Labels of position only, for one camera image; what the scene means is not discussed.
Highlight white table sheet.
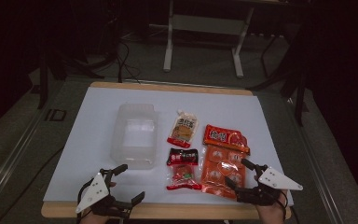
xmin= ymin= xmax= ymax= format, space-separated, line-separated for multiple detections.
xmin=42 ymin=86 xmax=295 ymax=206

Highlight person's left hand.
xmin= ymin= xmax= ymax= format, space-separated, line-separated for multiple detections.
xmin=79 ymin=181 xmax=119 ymax=224

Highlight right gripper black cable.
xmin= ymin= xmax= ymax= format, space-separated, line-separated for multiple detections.
xmin=273 ymin=189 xmax=290 ymax=224

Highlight beige snack pouch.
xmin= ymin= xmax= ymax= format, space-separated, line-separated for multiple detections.
xmin=166 ymin=109 xmax=200 ymax=149

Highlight black floor socket plate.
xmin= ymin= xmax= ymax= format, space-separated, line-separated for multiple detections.
xmin=45 ymin=108 xmax=67 ymax=122

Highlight black metal stand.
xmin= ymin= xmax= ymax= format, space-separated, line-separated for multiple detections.
xmin=248 ymin=31 xmax=310 ymax=127
xmin=36 ymin=46 xmax=105 ymax=110

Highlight person's right hand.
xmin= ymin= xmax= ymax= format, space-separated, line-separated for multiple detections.
xmin=255 ymin=189 xmax=288 ymax=224

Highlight wooden table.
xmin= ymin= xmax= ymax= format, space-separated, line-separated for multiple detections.
xmin=40 ymin=81 xmax=293 ymax=220

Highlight metal floor rail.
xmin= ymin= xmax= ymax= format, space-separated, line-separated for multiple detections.
xmin=0 ymin=108 xmax=46 ymax=216
xmin=287 ymin=97 xmax=346 ymax=224

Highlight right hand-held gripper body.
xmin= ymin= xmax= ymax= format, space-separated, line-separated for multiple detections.
xmin=234 ymin=164 xmax=304 ymax=207

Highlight white metal stand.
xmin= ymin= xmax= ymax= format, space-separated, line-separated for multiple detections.
xmin=162 ymin=0 xmax=255 ymax=78

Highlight clear plastic container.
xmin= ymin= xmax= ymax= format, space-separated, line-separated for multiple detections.
xmin=110 ymin=103 xmax=159 ymax=171

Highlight large orange snack bag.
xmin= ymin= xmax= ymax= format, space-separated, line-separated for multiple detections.
xmin=200 ymin=124 xmax=251 ymax=200

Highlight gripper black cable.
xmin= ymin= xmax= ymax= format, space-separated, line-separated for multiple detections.
xmin=273 ymin=189 xmax=290 ymax=224
xmin=0 ymin=147 xmax=90 ymax=224

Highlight black floor cables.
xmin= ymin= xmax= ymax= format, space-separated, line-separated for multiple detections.
xmin=116 ymin=40 xmax=143 ymax=84

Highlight black and red snack packet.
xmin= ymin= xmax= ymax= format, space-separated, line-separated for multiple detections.
xmin=166 ymin=147 xmax=202 ymax=191

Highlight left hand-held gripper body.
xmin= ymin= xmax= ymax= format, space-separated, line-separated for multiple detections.
xmin=75 ymin=167 xmax=133 ymax=219

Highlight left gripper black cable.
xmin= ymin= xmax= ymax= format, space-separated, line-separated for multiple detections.
xmin=0 ymin=147 xmax=90 ymax=224

